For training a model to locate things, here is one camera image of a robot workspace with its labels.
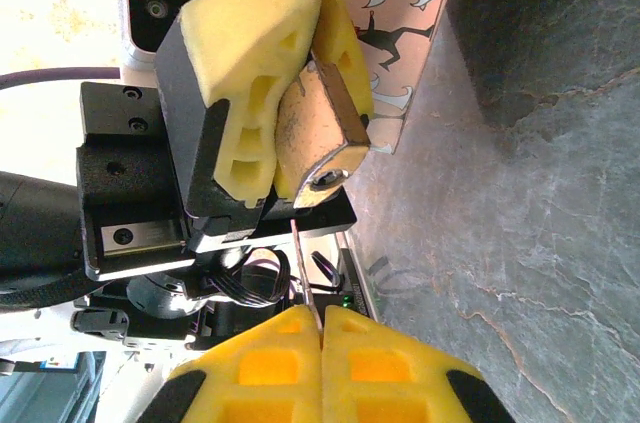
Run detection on pink printed tin box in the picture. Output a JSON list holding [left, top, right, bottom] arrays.
[[199, 0, 466, 154]]

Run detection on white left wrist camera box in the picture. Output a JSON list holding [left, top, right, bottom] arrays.
[[117, 0, 206, 69]]

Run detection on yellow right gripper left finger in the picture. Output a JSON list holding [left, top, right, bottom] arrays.
[[142, 304, 322, 423]]

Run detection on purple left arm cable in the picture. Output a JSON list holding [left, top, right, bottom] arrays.
[[0, 66, 121, 90]]

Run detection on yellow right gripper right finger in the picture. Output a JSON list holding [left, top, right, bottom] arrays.
[[321, 304, 516, 423]]

